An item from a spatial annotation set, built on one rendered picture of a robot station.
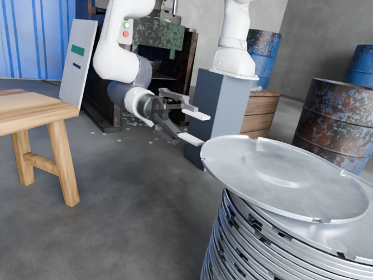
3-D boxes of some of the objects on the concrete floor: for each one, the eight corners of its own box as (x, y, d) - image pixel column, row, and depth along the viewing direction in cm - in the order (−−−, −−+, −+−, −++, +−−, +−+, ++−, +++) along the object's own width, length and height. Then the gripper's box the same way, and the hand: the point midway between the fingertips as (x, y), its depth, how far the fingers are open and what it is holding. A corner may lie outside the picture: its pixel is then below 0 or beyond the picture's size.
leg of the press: (191, 125, 169) (216, -16, 136) (179, 126, 162) (202, -22, 129) (137, 94, 234) (145, -7, 200) (126, 94, 227) (132, -10, 194)
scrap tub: (371, 175, 136) (413, 95, 118) (344, 193, 111) (394, 95, 93) (303, 146, 166) (329, 79, 148) (271, 155, 140) (297, 75, 122)
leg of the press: (123, 131, 137) (133, -52, 103) (104, 134, 130) (108, -62, 96) (82, 94, 202) (80, -27, 168) (67, 94, 195) (62, -32, 161)
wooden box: (266, 143, 159) (281, 93, 146) (230, 150, 135) (244, 93, 122) (224, 123, 186) (234, 80, 173) (188, 127, 163) (197, 78, 150)
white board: (76, 116, 149) (96, 20, 134) (58, 96, 183) (72, 18, 168) (78, 116, 150) (98, 21, 135) (60, 96, 184) (74, 19, 169)
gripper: (133, 135, 70) (186, 169, 55) (139, 72, 63) (201, 92, 49) (152, 132, 75) (205, 163, 61) (160, 74, 68) (221, 92, 54)
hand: (194, 127), depth 56 cm, fingers open, 6 cm apart
